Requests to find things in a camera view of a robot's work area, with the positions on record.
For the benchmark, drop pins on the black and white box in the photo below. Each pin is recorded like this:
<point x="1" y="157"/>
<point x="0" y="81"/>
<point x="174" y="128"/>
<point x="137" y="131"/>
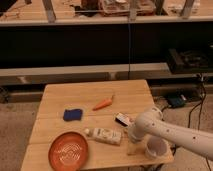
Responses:
<point x="123" y="119"/>

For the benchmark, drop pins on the blue power adapter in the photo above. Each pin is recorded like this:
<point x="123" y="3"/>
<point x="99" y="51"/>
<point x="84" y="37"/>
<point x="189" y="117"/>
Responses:
<point x="175" y="100"/>

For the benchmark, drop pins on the white lotion bottle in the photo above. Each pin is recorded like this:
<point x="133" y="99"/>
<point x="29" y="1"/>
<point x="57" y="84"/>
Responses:
<point x="103" y="135"/>

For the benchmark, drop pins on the orange carrot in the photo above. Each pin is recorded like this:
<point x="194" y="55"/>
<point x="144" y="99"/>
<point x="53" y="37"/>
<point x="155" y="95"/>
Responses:
<point x="105" y="103"/>

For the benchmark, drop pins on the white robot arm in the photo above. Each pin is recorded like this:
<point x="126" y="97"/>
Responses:
<point x="150" y="122"/>

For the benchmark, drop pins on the black equipment case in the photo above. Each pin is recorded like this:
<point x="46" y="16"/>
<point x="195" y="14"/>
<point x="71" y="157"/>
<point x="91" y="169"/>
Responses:
<point x="190" y="62"/>

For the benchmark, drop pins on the wooden table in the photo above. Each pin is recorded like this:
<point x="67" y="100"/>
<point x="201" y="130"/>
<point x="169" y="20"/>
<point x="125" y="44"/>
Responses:
<point x="131" y="97"/>

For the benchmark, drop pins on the white plastic cup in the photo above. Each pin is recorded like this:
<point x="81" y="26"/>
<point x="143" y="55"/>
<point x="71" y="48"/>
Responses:
<point x="156" y="147"/>

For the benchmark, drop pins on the orange ceramic bowl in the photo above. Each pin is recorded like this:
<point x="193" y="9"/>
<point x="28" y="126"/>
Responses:
<point x="68" y="152"/>

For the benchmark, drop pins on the blue sponge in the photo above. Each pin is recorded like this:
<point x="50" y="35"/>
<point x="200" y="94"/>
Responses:
<point x="71" y="115"/>

